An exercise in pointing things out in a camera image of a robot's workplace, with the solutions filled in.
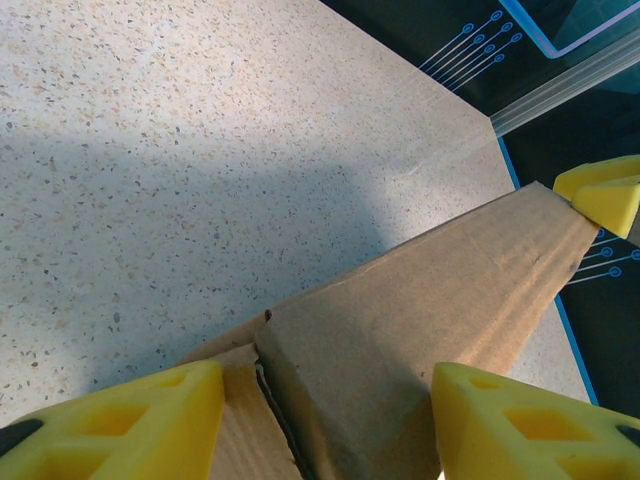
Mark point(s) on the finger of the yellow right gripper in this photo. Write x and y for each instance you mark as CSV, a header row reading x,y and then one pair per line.
x,y
595,174
612,210

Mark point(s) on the brown cardboard box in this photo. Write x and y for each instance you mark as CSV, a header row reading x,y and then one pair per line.
x,y
400,325

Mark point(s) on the aluminium frame post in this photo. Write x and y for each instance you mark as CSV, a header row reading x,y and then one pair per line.
x,y
565,85

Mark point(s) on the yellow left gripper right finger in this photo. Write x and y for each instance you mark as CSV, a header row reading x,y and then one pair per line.
x,y
540,440

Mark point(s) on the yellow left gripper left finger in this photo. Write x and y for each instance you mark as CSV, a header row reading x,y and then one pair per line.
x,y
110,440

